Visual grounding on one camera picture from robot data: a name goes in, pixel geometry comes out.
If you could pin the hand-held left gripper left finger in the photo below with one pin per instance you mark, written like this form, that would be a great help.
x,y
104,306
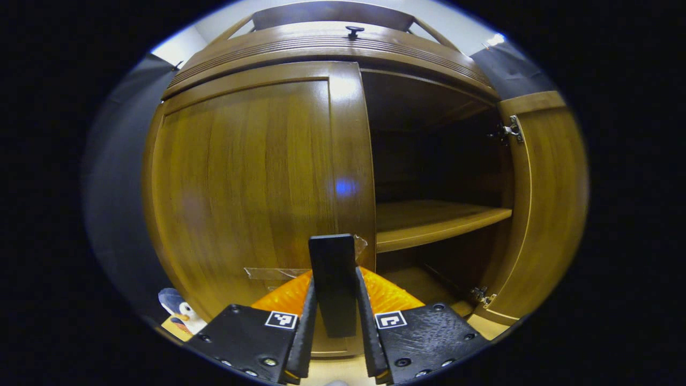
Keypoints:
x,y
303,343

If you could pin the wooden inner cabinet shelf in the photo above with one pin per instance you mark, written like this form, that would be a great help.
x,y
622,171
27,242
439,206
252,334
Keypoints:
x,y
429,220

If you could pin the penguin plush toy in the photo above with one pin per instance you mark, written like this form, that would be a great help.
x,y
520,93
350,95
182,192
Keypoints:
x,y
185,313

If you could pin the small ceiling light panel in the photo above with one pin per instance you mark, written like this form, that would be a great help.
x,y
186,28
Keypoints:
x,y
494,40

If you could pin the wooden drawer with black knob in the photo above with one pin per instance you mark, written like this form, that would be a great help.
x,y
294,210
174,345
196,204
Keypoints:
x,y
300,37

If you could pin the wooden double-door shoe cabinet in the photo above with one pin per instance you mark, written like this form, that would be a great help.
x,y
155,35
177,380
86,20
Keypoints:
x,y
439,155

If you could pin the wooden cabinet door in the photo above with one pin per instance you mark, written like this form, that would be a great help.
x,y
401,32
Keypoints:
x,y
241,187
552,214

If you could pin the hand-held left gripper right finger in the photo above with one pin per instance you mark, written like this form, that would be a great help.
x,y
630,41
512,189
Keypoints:
x,y
370,343

